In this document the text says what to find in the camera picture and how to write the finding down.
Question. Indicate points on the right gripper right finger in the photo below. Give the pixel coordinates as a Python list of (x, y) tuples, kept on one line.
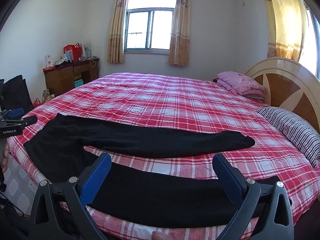
[(275, 221)]

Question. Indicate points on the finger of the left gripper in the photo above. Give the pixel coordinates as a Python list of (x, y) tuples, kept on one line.
[(15, 113), (29, 120)]

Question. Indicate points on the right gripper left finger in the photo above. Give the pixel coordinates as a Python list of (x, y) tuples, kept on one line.
[(76, 192)]

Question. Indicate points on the black pants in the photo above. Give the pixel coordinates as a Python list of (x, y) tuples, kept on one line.
[(129, 193)]

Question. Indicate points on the person's left hand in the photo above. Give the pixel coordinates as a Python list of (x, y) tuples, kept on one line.
[(4, 161)]

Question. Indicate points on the black chair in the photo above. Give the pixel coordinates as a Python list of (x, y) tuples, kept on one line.
[(15, 94)]

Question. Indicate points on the wooden desk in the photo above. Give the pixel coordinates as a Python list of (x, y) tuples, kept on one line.
[(60, 80)]

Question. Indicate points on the white bottle on desk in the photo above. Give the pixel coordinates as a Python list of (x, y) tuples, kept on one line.
[(49, 61)]

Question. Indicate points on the striped pillow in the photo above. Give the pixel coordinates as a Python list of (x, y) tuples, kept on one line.
[(297, 130)]

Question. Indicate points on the red gift bag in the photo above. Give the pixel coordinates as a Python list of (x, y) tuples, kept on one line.
[(74, 50)]

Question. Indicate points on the red plaid bed sheet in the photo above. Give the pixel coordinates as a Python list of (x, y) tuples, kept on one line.
[(188, 104)]

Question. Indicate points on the left beige curtain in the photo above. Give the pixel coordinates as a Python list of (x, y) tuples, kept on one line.
[(115, 52)]

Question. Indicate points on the beige curtain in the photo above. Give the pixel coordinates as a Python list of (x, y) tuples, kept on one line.
[(115, 52), (180, 37)]

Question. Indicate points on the pink folded blanket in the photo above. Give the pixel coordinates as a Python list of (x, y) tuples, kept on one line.
[(241, 84)]

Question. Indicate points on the round wooden headboard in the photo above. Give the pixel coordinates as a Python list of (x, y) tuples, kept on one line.
[(290, 86)]

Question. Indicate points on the side window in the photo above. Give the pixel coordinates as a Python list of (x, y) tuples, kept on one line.
[(310, 53)]

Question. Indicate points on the right beige curtain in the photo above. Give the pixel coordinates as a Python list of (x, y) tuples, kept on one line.
[(180, 37)]

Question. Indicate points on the yellow side curtain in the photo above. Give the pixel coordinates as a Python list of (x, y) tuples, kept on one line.
[(287, 20)]

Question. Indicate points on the window with blue frame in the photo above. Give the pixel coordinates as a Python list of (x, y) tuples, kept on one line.
[(148, 26)]

